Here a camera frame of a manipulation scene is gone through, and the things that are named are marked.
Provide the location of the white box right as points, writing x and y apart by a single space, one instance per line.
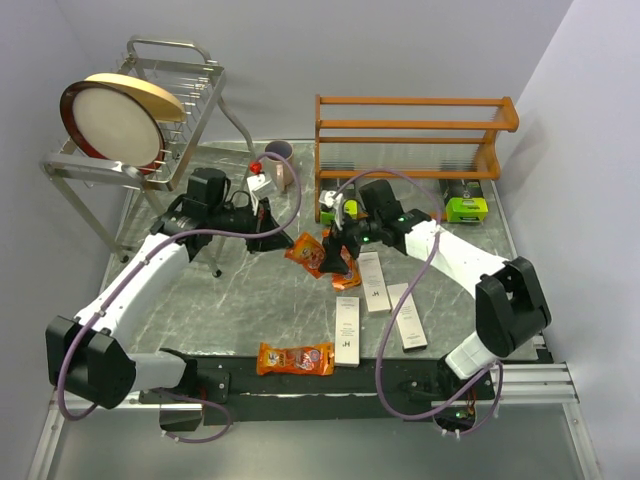
408 321

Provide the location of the steel dish rack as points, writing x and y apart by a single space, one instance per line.
188 71

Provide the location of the red rimmed white plate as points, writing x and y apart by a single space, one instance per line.
108 124

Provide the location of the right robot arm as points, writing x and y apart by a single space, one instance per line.
510 306

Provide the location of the white box middle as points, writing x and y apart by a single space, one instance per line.
375 292

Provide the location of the white box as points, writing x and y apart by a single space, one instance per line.
375 292
408 321
347 328

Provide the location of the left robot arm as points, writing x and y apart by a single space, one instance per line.
87 354

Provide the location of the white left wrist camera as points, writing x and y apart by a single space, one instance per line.
260 186

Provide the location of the black green razor box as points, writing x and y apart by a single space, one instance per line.
352 206
464 200

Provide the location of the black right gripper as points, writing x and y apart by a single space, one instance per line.
333 261

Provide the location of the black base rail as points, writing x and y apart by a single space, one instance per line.
229 388

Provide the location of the white box left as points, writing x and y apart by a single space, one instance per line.
347 328

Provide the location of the pink mug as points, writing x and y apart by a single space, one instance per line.
279 150

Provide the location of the tan wooden plate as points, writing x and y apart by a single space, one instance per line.
160 103

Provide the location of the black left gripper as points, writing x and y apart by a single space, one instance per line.
260 215

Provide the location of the orange razor pack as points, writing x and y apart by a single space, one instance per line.
316 360
308 253
349 279

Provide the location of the aluminium frame rail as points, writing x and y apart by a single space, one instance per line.
75 394

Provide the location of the orange wooden shelf rack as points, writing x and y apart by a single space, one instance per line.
424 138

